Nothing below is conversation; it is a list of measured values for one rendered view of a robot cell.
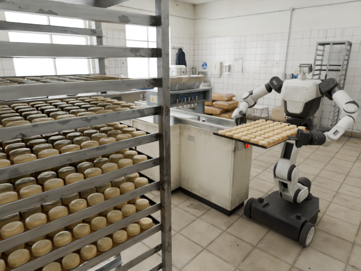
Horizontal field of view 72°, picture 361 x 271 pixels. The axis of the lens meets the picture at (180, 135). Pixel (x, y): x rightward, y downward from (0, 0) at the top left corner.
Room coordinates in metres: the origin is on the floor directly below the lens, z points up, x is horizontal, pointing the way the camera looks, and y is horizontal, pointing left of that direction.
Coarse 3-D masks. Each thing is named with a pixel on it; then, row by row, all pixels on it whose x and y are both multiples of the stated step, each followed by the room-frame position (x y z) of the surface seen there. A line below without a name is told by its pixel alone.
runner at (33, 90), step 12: (24, 84) 0.56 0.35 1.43; (36, 84) 0.58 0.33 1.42; (48, 84) 0.60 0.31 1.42; (60, 84) 0.61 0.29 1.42; (72, 84) 0.63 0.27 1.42; (84, 84) 0.65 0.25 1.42; (96, 84) 0.68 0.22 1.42; (108, 84) 0.70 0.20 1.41; (120, 84) 0.72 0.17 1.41; (132, 84) 0.75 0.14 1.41; (144, 84) 0.78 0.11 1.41; (156, 84) 0.81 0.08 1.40; (0, 96) 0.53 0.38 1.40; (12, 96) 0.55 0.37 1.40; (24, 96) 0.56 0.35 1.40; (36, 96) 0.58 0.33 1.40
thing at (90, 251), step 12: (132, 228) 0.79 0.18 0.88; (144, 228) 0.81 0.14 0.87; (96, 240) 0.74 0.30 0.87; (108, 240) 0.72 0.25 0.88; (120, 240) 0.73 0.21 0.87; (72, 252) 0.69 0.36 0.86; (84, 252) 0.67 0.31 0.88; (96, 252) 0.68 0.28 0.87; (48, 264) 0.62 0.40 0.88; (60, 264) 0.64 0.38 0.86; (72, 264) 0.62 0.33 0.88
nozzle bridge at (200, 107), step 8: (200, 88) 2.89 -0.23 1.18; (208, 88) 2.92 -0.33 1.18; (152, 96) 2.61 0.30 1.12; (176, 96) 2.67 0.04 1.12; (200, 96) 2.95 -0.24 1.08; (208, 96) 2.93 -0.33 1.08; (152, 104) 2.62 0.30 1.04; (176, 104) 2.60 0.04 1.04; (184, 104) 2.68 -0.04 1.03; (200, 104) 3.03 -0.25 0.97
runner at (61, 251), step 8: (152, 208) 0.79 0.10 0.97; (160, 208) 0.81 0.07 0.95; (128, 216) 0.72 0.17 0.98; (136, 216) 0.74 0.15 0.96; (144, 216) 0.76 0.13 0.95; (112, 224) 0.68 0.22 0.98; (120, 224) 0.70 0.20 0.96; (128, 224) 0.72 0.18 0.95; (96, 232) 0.65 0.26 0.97; (104, 232) 0.66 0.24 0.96; (112, 232) 0.68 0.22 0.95; (80, 240) 0.61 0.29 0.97; (88, 240) 0.63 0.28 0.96; (64, 248) 0.58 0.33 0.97; (72, 248) 0.60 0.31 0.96; (40, 256) 0.54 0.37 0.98; (48, 256) 0.55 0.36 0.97; (56, 256) 0.57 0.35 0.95; (24, 264) 0.52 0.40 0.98; (32, 264) 0.53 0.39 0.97; (40, 264) 0.54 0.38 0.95
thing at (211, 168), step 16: (192, 128) 2.46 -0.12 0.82; (192, 144) 2.46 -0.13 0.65; (208, 144) 2.31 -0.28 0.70; (224, 144) 2.18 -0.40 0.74; (192, 160) 2.46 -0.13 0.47; (208, 160) 2.30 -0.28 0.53; (224, 160) 2.17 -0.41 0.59; (240, 160) 2.18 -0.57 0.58; (192, 176) 2.45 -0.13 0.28; (208, 176) 2.30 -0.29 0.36; (224, 176) 2.16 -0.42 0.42; (240, 176) 2.20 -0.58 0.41; (192, 192) 2.49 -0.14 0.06; (208, 192) 2.29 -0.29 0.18; (224, 192) 2.15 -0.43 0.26; (240, 192) 2.21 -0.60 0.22; (224, 208) 2.18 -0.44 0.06
